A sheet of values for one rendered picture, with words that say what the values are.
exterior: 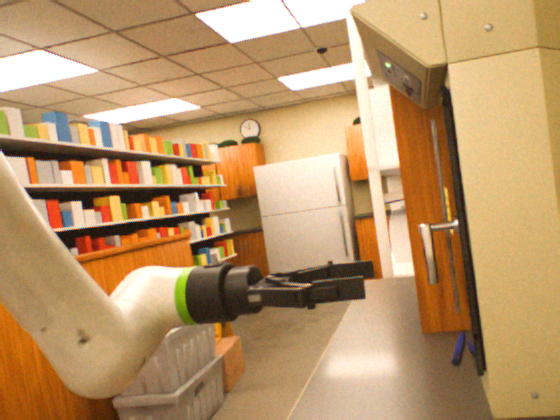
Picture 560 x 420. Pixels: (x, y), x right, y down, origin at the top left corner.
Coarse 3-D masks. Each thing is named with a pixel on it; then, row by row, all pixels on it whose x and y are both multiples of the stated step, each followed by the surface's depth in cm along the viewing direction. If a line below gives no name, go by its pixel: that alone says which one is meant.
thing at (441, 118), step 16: (448, 112) 57; (448, 128) 57; (448, 144) 57; (448, 160) 60; (448, 176) 64; (448, 192) 69; (464, 240) 58; (464, 256) 58; (464, 272) 59; (464, 288) 61; (464, 304) 66; (464, 320) 71; (480, 352) 59; (480, 368) 59
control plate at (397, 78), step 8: (384, 56) 67; (384, 64) 73; (392, 64) 69; (384, 72) 79; (392, 72) 74; (400, 72) 70; (408, 72) 66; (392, 80) 81; (400, 80) 76; (416, 80) 67; (400, 88) 83; (416, 88) 73; (416, 96) 80
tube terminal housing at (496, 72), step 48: (480, 0) 55; (528, 0) 54; (480, 48) 55; (528, 48) 55; (480, 96) 56; (528, 96) 55; (480, 144) 56; (528, 144) 55; (480, 192) 57; (528, 192) 56; (480, 240) 57; (528, 240) 56; (480, 288) 57; (528, 288) 57; (528, 336) 57; (528, 384) 57
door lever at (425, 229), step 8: (424, 224) 63; (432, 224) 63; (440, 224) 62; (448, 224) 62; (424, 232) 63; (456, 232) 62; (424, 240) 63; (432, 240) 63; (424, 248) 63; (432, 248) 63; (424, 256) 63; (432, 256) 63; (432, 264) 63; (432, 272) 63; (432, 280) 63
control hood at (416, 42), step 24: (384, 0) 57; (408, 0) 56; (432, 0) 56; (360, 24) 60; (384, 24) 57; (408, 24) 56; (432, 24) 56; (384, 48) 63; (408, 48) 57; (432, 48) 56; (432, 72) 59; (408, 96) 86; (432, 96) 76
